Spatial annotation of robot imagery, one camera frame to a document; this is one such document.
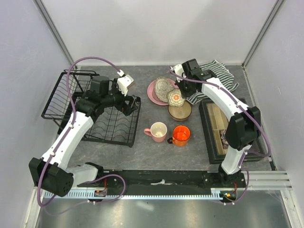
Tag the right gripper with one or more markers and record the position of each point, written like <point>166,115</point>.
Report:
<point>185,94</point>

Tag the floral rolled tie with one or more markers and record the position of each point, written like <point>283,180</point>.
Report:
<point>223,139</point>

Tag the brown bowl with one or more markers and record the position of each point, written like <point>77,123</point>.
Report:
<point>180,113</point>

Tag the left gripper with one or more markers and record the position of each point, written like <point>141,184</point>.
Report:
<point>127,109</point>

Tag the black glass-lid display box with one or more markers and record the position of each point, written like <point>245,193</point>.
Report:
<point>213,133</point>

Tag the striped towel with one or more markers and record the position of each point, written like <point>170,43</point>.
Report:
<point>222,73</point>

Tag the pink mug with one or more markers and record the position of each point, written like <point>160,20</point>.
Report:
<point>157,131</point>

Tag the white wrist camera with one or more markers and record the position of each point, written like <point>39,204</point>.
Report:
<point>178,71</point>
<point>124,82</point>

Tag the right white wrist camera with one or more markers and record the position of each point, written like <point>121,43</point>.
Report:
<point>178,71</point>

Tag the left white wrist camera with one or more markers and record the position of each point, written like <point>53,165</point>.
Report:
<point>124,82</point>

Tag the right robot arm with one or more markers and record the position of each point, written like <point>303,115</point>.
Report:
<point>211,86</point>

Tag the black wire dish rack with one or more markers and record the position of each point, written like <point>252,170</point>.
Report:
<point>111,127</point>

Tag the white cable duct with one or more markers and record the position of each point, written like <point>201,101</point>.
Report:
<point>92,195</point>

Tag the patterned small bowl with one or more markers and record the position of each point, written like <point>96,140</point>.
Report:
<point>175,98</point>

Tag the orange mug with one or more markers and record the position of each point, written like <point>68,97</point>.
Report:
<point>180,136</point>

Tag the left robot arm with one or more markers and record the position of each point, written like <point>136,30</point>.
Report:
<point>50,172</point>

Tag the speckled grey plate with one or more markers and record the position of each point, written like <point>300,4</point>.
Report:
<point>162,87</point>

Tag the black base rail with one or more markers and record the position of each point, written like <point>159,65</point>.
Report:
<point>164,183</point>

